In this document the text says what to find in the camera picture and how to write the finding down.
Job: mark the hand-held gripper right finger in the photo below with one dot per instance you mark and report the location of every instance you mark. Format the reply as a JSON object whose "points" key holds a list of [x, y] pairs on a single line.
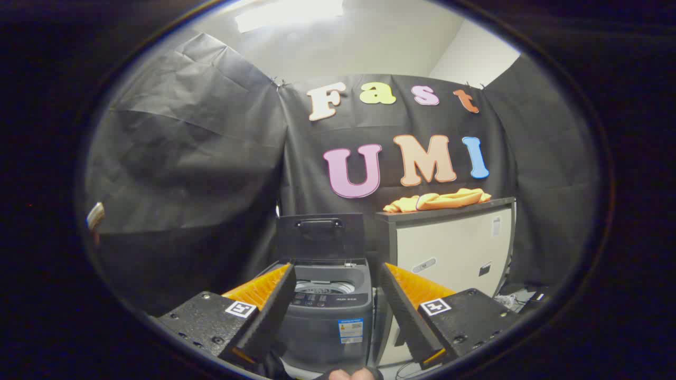
{"points": [[401, 311]]}

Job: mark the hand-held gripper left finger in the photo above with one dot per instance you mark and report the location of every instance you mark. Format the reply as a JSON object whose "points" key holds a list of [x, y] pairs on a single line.
{"points": [[272, 311]]}

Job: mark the grey washing machine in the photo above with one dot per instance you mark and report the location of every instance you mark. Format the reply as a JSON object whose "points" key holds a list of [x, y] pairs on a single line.
{"points": [[322, 332]]}

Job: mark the dark washing machine lid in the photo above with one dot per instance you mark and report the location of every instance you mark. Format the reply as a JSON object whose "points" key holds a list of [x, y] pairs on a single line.
{"points": [[319, 240]]}

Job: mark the orange garment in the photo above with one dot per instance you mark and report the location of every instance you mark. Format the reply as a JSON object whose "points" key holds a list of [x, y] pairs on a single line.
{"points": [[443, 200]]}

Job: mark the white cabinet with grey top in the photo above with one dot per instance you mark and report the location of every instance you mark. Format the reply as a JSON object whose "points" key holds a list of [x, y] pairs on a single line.
{"points": [[454, 248]]}

